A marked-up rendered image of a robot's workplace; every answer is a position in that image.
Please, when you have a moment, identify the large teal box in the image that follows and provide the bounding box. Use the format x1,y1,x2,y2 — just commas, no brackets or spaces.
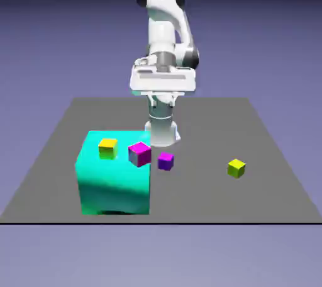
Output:
75,129,152,217

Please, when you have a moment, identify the small yellow cube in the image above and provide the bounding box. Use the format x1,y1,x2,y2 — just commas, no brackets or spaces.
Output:
98,138,119,160

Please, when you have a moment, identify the small purple cube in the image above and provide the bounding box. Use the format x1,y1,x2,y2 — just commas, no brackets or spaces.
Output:
157,152,175,172

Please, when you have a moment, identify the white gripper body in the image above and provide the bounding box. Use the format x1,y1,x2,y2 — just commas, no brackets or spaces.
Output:
129,64,197,97

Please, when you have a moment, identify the small magenta cube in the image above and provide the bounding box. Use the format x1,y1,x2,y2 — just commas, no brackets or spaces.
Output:
128,141,152,168

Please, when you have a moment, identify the small yellow-green cube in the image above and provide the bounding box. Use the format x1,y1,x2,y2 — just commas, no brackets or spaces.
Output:
226,158,247,179

